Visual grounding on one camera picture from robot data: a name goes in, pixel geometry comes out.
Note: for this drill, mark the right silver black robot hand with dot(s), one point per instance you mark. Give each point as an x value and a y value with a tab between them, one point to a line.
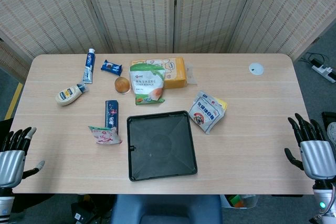
316	158

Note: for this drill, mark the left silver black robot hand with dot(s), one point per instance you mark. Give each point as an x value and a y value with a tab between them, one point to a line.
11	166

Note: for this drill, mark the pink white snack bag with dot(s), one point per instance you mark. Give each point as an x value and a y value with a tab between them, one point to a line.
105	136

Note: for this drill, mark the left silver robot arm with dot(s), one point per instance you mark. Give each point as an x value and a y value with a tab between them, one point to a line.
5	204

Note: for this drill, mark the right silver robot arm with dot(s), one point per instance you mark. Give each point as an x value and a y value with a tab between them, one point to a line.
324	195

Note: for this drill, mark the blue cookie packet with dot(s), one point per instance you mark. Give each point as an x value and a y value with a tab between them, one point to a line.
111	67

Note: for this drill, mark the black square plastic tray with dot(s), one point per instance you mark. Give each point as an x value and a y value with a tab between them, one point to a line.
161	146

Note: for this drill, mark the white shoe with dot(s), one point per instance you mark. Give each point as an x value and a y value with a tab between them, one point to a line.
332	132

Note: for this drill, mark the clear box with colourful items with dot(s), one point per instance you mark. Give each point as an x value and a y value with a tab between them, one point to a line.
240	201

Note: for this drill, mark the white power strip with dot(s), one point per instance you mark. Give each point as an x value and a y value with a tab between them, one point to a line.
324	70

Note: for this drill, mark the black equipment under table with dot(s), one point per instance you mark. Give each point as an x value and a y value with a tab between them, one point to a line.
89	209

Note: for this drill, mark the cream mayonnaise squeeze bottle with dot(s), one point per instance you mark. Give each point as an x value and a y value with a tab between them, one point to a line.
67	95

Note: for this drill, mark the yellow green sponge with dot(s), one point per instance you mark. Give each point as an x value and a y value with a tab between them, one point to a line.
224	106

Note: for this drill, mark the dark blue carton box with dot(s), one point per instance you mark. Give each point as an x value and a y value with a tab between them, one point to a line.
112	113

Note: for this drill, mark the white castor sugar bag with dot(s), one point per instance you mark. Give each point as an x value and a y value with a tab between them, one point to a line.
206	112

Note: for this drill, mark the blue white toothpaste tube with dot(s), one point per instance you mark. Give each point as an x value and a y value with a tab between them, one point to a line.
88	68

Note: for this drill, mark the orange jelly cup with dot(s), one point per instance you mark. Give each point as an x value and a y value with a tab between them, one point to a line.
122	85

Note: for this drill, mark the green white corn starch bag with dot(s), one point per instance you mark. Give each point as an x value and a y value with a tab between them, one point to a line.
147	82

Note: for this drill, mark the blue chair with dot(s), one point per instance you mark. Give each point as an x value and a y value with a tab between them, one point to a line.
165	209

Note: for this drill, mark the orange cheese block package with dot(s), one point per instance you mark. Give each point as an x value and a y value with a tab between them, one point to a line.
176	73

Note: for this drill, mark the woven folding screen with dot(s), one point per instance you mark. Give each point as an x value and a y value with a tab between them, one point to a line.
131	11

